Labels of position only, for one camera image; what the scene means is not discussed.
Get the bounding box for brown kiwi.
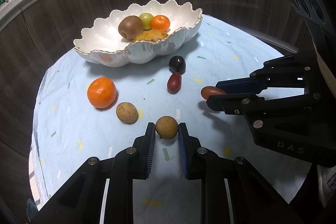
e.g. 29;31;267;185
118;15;143;40

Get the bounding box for tan longan fruit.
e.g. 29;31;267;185
116;102;138;124

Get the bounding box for red oval cherry tomato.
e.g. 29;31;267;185
201;86;227;100

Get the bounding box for dark purple plum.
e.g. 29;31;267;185
169;56;186;75

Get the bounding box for white scalloped ceramic bowl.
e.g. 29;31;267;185
73;0;203;68

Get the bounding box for light blue patterned tablecloth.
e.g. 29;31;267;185
29;16;310;209

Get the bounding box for round brown longan fruit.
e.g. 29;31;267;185
155;116;178;140

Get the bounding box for green apple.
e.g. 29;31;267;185
139;12;154;31

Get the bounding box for dark wood cabinet fronts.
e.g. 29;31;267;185
1;0;311;222

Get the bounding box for small orange mandarin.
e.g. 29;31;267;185
150;15;170;32

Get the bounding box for yellow mango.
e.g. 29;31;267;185
133;30;169;42

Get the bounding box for large orange mandarin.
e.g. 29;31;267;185
87;77;117;109

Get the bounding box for red date fruit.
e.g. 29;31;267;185
167;72;182;94

